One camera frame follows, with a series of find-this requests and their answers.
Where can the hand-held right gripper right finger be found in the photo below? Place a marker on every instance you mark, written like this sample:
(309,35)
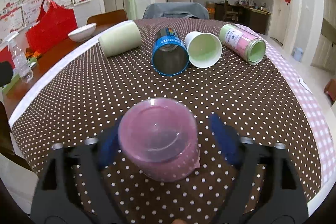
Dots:
(223,140)

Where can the grey covered chair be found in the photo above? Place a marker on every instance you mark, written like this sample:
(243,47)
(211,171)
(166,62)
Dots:
(175,11)

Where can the brown polka dot tablecloth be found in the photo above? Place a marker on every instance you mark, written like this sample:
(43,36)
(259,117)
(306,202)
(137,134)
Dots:
(183,98)

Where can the clear spray bottle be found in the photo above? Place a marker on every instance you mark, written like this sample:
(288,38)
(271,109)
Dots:
(21,61)

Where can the wooden desk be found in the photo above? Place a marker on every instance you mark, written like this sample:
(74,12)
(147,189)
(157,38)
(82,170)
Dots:
(245,15)

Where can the white door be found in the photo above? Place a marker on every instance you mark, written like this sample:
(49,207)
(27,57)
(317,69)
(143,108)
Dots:
(281,8)

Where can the pale green ceramic cup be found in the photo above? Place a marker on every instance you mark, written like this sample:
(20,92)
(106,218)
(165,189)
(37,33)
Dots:
(120,39)

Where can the light blue bucket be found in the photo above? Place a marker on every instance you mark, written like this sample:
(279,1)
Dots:
(298,54)

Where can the wooden chair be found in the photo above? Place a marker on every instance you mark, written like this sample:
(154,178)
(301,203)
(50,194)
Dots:
(107,18)

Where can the white paper cup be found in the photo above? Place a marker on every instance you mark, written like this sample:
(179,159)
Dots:
(203,49)

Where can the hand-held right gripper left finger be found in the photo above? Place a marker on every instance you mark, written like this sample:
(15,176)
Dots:
(108,146)

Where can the blue metal cup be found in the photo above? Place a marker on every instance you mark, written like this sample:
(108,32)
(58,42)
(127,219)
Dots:
(170,53)

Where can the white cabinet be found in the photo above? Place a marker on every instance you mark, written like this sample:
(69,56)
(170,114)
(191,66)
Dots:
(324,29)

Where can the red shopping bag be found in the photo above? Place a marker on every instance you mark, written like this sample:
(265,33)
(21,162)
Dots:
(52,27)

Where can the pink transparent plastic cup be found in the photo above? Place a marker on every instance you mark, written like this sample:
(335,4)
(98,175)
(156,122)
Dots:
(157,140)

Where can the white ceramic bowl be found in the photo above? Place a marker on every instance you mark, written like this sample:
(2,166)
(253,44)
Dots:
(82,33)

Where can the black round object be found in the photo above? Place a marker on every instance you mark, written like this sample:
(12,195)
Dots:
(5,73)

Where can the pink green glass cup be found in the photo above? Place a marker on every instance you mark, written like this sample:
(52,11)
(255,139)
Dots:
(244,43)

